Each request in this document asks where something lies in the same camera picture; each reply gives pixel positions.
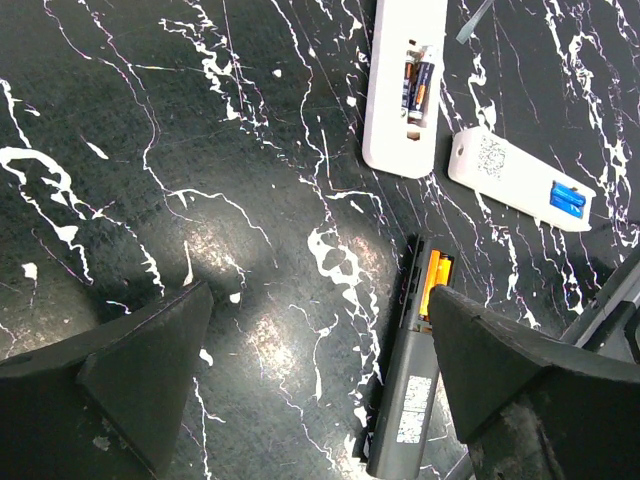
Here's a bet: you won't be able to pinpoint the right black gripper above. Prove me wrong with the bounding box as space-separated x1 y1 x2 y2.
561 259 639 363

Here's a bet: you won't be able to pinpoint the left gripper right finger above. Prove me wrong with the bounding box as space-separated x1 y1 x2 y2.
429 286 639 479

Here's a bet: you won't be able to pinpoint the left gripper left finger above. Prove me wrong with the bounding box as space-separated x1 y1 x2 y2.
1 282 213 479

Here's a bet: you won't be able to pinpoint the dark battery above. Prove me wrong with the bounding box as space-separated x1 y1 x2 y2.
401 49 417 116
408 45 438 122

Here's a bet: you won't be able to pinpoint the white remote dark batteries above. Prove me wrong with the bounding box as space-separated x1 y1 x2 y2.
362 1 448 179

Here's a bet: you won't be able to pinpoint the black remote orange batteries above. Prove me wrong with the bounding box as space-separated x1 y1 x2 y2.
366 235 456 479

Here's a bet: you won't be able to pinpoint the white remote blue batteries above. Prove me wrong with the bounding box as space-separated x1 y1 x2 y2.
448 127 596 232

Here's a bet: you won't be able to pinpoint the blue battery pair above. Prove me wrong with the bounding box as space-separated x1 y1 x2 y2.
550 181 586 219

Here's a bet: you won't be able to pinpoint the left orange battery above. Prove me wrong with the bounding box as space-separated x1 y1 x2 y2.
419 250 441 317

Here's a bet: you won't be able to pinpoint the orange battery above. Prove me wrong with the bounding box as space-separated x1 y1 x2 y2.
435 253 453 285
419 250 441 317

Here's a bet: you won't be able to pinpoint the right orange battery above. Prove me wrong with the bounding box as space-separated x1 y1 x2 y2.
435 253 453 285

